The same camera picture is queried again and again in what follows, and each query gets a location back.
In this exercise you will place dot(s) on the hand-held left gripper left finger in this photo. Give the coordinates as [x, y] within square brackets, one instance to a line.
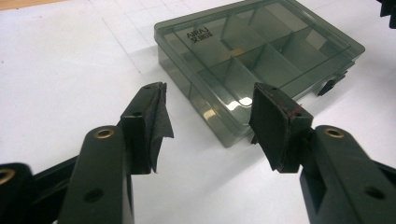
[102, 174]

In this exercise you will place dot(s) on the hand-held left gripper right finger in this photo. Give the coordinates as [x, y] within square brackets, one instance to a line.
[336, 174]

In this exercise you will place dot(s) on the grey-green clear compartment box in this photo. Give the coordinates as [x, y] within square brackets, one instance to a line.
[249, 46]

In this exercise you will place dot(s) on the white table cover sheet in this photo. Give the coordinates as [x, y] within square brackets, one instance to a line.
[62, 77]

